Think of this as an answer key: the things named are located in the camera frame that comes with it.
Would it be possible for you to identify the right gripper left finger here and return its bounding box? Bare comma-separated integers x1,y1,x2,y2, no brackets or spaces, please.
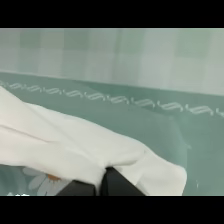
55,179,98,197

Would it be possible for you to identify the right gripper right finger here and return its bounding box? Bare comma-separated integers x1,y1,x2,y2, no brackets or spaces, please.
99,166,146,197

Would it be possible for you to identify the white shirt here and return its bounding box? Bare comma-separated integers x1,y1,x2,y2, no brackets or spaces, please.
0,85,188,197

